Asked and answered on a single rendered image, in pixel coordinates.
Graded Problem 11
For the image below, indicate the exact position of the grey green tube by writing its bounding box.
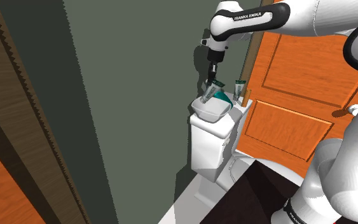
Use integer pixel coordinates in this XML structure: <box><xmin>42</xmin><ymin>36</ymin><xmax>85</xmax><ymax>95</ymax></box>
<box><xmin>199</xmin><ymin>79</ymin><xmax>226</xmax><ymax>105</ymax></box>
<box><xmin>232</xmin><ymin>80</ymin><xmax>247</xmax><ymax>102</ymax></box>

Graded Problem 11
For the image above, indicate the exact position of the teal white soap dish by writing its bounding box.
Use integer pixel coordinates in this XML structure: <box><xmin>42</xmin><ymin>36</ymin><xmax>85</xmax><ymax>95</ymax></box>
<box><xmin>212</xmin><ymin>90</ymin><xmax>234</xmax><ymax>109</ymax></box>

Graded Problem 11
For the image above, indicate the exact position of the white bowl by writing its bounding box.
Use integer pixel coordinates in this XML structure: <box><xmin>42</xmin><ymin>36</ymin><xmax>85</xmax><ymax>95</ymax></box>
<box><xmin>191</xmin><ymin>97</ymin><xmax>232</xmax><ymax>123</ymax></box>

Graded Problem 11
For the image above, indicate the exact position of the orange panelled door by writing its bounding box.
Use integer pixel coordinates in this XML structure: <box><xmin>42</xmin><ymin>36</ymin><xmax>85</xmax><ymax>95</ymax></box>
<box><xmin>237</xmin><ymin>0</ymin><xmax>358</xmax><ymax>179</ymax></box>

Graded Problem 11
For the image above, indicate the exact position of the white toilet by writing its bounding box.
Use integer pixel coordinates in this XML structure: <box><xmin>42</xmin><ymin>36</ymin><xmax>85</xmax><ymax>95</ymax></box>
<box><xmin>189</xmin><ymin>91</ymin><xmax>304</xmax><ymax>209</ymax></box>

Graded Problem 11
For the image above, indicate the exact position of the dark robot stand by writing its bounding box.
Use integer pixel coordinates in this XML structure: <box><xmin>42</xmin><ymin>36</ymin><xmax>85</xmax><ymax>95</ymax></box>
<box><xmin>199</xmin><ymin>159</ymin><xmax>307</xmax><ymax>224</ymax></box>

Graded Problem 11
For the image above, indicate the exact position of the brown wooden door frame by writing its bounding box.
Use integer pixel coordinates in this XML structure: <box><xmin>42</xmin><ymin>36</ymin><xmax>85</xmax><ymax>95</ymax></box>
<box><xmin>0</xmin><ymin>0</ymin><xmax>90</xmax><ymax>224</ymax></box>

